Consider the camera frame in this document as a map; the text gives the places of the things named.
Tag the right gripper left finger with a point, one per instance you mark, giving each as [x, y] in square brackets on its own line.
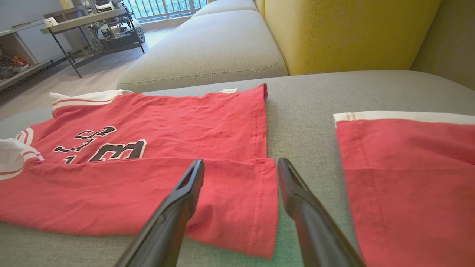
[167, 230]

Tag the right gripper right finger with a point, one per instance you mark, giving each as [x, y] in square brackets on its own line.
[319, 237]

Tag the red shorts with white trim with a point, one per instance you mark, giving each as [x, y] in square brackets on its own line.
[408, 185]

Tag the red jersey with black lettering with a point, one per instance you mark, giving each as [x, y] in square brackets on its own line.
[167, 122]

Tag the large grey sofa ottoman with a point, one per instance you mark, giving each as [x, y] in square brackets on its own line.
[304, 111]

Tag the grey sofa seat cushion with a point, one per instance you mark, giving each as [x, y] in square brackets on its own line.
[226, 5]
[207, 52]

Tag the yellow sofa back cushion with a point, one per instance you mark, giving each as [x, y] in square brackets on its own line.
[259, 5]
[345, 33]

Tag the white wheeled robot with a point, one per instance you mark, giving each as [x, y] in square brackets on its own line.
[111, 31]

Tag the window railing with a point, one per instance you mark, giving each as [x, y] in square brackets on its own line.
[163, 7]

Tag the grey metal-legged table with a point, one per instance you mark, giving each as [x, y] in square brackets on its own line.
[85, 19]

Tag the items on cabinet shelf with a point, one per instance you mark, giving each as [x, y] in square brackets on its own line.
[13, 63]

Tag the small white box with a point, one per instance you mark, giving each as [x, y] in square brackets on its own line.
[50, 22]

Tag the grey wall shelf cabinet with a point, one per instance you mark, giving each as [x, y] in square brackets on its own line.
[41, 44]

